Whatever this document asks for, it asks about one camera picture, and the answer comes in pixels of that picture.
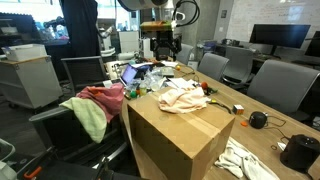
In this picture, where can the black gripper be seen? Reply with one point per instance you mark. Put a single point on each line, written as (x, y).
(165, 38)

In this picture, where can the pink shirt orange print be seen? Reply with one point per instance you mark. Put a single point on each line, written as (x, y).
(105, 96)

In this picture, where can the light green towel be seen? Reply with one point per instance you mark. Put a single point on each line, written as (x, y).
(90, 118)

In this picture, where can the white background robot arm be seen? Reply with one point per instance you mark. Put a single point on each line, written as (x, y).
(106, 40)

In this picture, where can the grey conference chair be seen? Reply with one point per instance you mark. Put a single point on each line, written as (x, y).
(238, 63)
(185, 53)
(283, 83)
(213, 66)

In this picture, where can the peach shirt orange print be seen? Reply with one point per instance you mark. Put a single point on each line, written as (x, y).
(183, 99)

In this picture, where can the black mesh office chair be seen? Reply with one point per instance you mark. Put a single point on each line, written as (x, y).
(85, 73)

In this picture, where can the grey mesh-back office chair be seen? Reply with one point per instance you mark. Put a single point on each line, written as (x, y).
(66, 140)

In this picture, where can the white box unit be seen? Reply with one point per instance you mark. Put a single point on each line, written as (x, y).
(145, 47)

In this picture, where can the small yellow ball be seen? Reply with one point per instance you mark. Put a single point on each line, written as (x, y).
(178, 68)

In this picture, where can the clear plastic bags pile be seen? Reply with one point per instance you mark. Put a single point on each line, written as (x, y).
(155, 78)

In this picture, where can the white cabinet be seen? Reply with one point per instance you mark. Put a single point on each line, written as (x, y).
(128, 41)

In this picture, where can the white paper sheets pile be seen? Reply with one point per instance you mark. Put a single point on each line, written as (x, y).
(180, 82)

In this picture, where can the open silver laptop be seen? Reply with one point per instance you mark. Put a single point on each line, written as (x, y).
(129, 74)

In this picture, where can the orange ball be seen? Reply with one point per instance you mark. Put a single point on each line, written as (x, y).
(204, 85)

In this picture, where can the green ball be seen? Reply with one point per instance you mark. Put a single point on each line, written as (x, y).
(133, 94)

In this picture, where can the dark green clip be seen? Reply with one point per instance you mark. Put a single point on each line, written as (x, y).
(212, 90)

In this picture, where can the black curtain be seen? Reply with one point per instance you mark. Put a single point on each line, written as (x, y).
(80, 26)

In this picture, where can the Rubik's cube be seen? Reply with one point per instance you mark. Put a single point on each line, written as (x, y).
(238, 109)

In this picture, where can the large cardboard box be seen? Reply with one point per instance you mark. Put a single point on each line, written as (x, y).
(180, 143)

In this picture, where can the small orange cap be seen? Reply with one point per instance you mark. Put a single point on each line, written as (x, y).
(244, 123)

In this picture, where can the black computer monitor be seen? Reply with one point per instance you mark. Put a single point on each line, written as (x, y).
(314, 45)
(280, 35)

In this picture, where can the small black round speaker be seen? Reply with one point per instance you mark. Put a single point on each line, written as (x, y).
(257, 120)

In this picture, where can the crumpled white cloth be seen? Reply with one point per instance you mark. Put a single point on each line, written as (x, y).
(240, 160)

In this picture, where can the grey utility cart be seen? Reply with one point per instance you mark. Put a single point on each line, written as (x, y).
(30, 83)

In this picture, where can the white storage bin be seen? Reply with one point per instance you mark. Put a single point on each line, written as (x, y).
(23, 52)

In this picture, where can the black rubber band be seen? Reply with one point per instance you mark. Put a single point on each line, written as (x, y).
(271, 147)

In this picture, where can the small white adapter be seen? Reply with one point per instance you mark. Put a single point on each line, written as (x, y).
(281, 146)

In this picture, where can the large black cylinder speaker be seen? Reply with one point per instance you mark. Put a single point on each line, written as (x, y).
(300, 153)

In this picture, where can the white wall plate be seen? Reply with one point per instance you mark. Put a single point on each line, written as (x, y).
(221, 29)

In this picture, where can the dark wall panel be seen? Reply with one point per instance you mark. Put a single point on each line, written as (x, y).
(224, 14)

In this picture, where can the wall whiteboard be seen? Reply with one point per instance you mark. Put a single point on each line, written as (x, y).
(266, 13)

